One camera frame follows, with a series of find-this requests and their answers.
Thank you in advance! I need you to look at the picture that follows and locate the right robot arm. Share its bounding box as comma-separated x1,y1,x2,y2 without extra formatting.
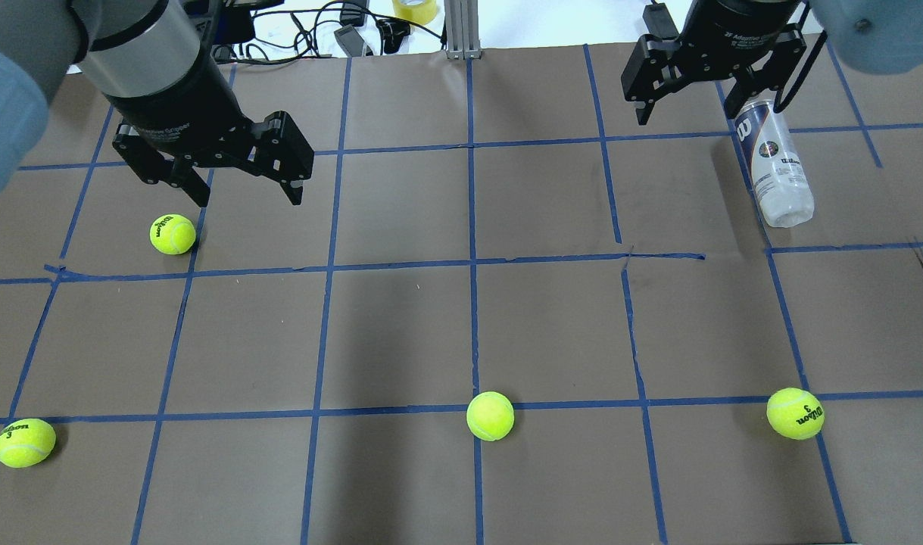
620,1,923,125

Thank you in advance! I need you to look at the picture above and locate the aluminium frame post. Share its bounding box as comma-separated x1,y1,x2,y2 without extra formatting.
443,0,482,60

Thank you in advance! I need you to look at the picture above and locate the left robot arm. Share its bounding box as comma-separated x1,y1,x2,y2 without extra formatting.
0,1,313,207

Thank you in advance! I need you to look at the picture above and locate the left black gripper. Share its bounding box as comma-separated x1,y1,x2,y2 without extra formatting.
108,48,313,207

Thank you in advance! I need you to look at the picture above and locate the black power adapter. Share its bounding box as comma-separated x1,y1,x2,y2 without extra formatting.
334,25,373,58

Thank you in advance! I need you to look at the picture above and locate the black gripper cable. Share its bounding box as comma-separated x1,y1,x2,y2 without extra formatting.
772,30,828,114

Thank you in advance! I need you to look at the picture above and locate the tennis ball lower left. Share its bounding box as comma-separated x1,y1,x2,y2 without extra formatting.
0,418,57,469

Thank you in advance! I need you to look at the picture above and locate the clear tennis ball can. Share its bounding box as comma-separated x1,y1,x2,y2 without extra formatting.
734,99,815,229

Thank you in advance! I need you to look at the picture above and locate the yellow tape roll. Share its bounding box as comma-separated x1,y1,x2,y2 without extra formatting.
392,0,439,25

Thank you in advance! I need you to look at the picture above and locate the tennis ball centre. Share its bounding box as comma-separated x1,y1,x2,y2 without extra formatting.
466,392,514,442

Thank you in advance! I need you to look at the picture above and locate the tennis ball lower right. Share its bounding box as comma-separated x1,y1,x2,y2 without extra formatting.
766,388,825,441

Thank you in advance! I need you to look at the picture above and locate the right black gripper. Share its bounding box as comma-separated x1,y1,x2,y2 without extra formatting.
621,1,807,126

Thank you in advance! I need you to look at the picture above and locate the tennis ball upper left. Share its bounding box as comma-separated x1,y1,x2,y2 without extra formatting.
149,213,197,255

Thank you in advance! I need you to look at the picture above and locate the black cables bundle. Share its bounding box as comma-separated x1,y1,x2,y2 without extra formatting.
211,0,413,64

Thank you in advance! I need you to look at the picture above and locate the tennis ball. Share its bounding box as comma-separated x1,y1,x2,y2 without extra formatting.
149,213,197,255
766,388,825,441
0,418,57,469
466,392,514,442

